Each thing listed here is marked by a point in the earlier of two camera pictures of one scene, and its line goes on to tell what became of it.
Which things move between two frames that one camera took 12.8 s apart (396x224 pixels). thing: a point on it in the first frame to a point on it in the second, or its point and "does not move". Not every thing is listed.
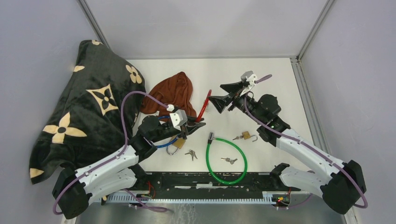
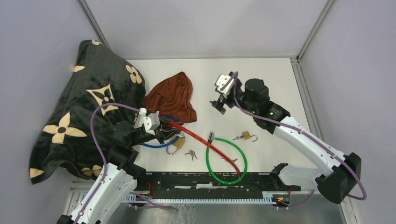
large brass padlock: (179, 143) does not move
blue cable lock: (168, 144) does not move
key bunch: (192, 153) does not move
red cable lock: (203, 107) to (171, 124)
